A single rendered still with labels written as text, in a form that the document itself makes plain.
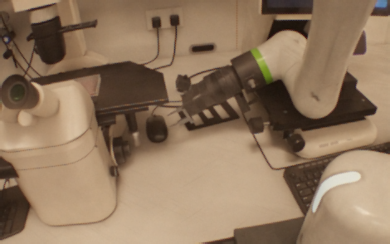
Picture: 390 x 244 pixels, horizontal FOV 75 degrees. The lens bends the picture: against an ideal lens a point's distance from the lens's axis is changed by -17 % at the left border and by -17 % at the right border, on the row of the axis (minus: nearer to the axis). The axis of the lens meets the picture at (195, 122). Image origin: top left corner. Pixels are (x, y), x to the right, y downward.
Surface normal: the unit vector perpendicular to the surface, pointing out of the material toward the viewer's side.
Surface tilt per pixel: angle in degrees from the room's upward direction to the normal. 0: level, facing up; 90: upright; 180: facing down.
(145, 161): 0
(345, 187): 20
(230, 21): 90
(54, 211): 90
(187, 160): 0
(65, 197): 91
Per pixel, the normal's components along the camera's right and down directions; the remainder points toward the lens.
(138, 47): 0.18, 0.58
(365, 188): -0.24, -0.70
